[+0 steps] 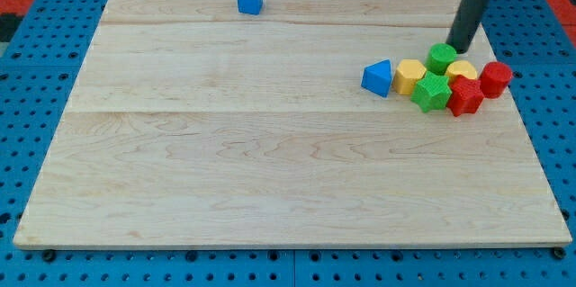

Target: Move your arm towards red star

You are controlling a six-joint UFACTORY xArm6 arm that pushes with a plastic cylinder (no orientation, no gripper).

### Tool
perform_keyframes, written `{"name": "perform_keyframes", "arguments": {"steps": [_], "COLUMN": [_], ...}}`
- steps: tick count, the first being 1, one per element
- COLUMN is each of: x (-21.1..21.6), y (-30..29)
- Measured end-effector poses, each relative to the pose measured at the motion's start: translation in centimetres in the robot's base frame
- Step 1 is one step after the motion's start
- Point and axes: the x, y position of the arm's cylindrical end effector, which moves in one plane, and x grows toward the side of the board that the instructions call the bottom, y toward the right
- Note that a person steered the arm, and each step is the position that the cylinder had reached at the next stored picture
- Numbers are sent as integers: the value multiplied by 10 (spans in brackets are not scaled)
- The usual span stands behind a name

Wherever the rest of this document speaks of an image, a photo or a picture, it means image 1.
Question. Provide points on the light wooden board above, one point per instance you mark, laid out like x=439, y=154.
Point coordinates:
x=194, y=126

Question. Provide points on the yellow half-round block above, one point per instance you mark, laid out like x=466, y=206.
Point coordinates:
x=461, y=68

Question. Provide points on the red cylinder block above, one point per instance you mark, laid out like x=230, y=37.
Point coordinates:
x=495, y=78

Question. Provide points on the green cylinder block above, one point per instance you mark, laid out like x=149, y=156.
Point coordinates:
x=439, y=57

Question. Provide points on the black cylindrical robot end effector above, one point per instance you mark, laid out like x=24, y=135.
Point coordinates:
x=465, y=25

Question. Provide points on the green star block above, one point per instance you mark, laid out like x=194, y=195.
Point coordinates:
x=432, y=92

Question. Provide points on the blue triangular prism block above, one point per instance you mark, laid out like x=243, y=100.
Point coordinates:
x=377, y=78

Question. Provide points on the red star block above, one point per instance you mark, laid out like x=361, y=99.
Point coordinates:
x=467, y=96

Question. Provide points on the yellow hexagon block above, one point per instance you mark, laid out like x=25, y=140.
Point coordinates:
x=407, y=74

